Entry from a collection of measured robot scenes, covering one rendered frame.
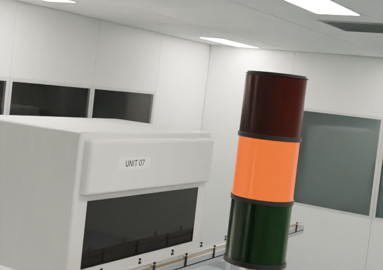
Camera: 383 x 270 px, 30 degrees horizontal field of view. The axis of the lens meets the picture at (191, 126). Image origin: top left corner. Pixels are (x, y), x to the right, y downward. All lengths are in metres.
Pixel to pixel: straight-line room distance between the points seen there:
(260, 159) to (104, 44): 7.22
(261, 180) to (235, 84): 8.94
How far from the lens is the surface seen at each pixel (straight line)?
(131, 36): 8.15
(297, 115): 0.56
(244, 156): 0.56
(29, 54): 6.90
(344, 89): 8.91
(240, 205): 0.56
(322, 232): 9.06
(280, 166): 0.55
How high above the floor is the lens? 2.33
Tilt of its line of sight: 3 degrees down
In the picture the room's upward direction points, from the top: 6 degrees clockwise
